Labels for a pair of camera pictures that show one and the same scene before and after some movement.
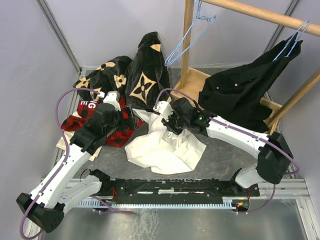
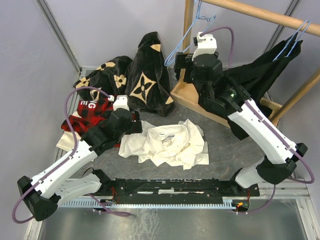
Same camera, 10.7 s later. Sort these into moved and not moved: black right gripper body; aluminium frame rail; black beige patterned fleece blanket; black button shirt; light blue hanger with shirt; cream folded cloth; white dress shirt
Moved: black right gripper body; white dress shirt
Not moved: black beige patterned fleece blanket; light blue hanger with shirt; black button shirt; cream folded cloth; aluminium frame rail
